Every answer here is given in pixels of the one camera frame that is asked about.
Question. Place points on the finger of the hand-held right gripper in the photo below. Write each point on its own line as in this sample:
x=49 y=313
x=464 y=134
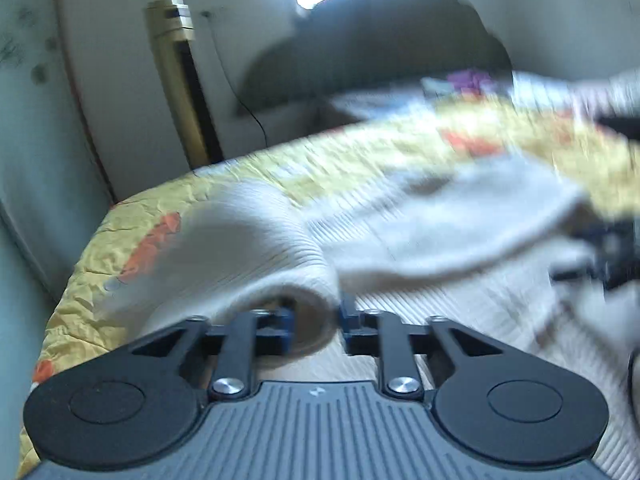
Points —
x=600 y=255

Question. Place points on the gold tower air conditioner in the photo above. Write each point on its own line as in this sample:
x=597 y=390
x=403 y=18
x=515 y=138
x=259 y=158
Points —
x=181 y=85

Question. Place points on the grey printed pillow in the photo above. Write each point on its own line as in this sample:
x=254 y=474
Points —
x=380 y=102

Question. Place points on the purple cloth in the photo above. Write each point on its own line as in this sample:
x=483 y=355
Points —
x=469 y=80

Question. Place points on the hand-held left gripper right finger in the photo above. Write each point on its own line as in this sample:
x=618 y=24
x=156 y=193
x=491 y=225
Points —
x=346 y=327

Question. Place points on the cream ribbed knit sweater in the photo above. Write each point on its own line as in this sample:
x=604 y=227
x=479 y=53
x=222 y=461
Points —
x=400 y=240

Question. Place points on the dark cloud-shaped headboard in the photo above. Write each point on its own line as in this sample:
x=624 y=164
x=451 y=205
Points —
x=390 y=40

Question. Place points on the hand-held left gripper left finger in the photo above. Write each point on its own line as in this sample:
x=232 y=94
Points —
x=286 y=332

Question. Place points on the yellow quilt with orange patches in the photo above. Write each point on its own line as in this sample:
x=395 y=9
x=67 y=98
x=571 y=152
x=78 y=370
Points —
x=350 y=160

